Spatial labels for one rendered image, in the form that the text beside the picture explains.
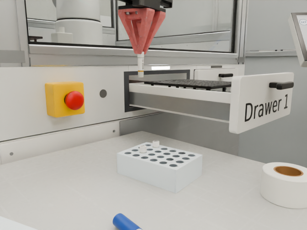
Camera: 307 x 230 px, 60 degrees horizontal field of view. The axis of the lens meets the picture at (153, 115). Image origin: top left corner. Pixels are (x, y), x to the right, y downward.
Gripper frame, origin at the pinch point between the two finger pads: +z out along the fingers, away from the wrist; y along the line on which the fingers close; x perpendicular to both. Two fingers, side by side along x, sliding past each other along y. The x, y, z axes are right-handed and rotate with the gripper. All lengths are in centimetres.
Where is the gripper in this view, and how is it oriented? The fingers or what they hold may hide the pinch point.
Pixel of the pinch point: (140, 49)
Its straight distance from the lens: 49.5
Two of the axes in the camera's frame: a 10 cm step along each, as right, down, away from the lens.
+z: -0.5, 9.8, 2.1
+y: -5.9, 1.4, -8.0
